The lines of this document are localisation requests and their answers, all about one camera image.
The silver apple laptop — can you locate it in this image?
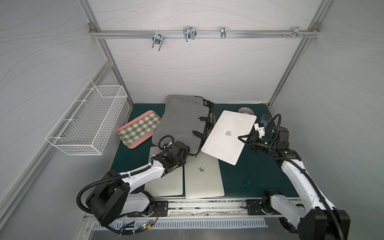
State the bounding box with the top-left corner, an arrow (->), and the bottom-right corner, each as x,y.
144,145 -> 184,198
185,152 -> 225,199
202,110 -> 257,166

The grey laptop sleeve bag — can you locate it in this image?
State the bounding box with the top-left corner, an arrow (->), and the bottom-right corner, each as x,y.
152,105 -> 216,156

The grey zippered laptop bag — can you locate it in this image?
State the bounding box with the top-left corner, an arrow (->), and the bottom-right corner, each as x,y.
165,95 -> 214,112

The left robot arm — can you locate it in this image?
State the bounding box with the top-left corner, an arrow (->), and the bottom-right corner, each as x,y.
77,141 -> 190,227

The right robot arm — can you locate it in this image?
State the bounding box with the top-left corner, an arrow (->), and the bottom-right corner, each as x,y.
238,126 -> 351,240

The clear plastic cup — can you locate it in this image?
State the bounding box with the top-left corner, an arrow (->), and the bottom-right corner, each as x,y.
260,114 -> 272,127

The pink bowl with contents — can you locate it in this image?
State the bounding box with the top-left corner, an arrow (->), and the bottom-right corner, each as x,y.
238,107 -> 254,115

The green checkered cloth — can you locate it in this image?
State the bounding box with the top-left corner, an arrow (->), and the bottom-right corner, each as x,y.
117,112 -> 162,147

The metal hook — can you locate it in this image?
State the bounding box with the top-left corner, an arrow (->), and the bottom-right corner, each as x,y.
282,27 -> 309,39
152,33 -> 164,51
221,27 -> 227,39
183,27 -> 197,42

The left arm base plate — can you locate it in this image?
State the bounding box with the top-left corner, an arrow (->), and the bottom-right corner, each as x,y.
127,201 -> 169,218

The left black cable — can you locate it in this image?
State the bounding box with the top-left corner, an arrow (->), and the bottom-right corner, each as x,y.
76,164 -> 160,236

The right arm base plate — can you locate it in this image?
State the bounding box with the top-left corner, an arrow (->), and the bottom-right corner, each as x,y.
241,200 -> 274,216

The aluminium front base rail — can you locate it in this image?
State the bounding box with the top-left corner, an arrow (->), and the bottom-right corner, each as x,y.
89,193 -> 283,226

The white slotted cable duct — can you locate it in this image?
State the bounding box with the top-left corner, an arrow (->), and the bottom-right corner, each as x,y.
92,218 -> 268,231

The white wire basket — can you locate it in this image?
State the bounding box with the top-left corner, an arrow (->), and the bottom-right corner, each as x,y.
45,80 -> 128,156

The aluminium crossbar rail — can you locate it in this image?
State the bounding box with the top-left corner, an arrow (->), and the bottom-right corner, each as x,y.
90,28 -> 321,39

